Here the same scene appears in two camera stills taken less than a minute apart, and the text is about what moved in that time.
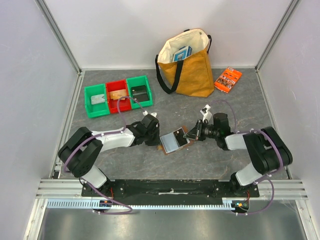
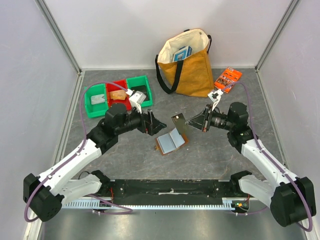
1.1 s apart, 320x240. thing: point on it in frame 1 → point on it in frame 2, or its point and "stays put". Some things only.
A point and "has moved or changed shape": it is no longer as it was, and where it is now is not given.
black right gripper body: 198,130 → 206,119
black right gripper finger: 193,131 → 199,119
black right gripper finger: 192,136 → 199,124
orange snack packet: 227,79 stays put
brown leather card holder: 169,142 has moved or changed shape
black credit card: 179,135 → 179,122
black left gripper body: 152,137 → 136,120
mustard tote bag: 182,64 stays put
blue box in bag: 183,52 stays put
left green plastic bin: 96,100 stays put
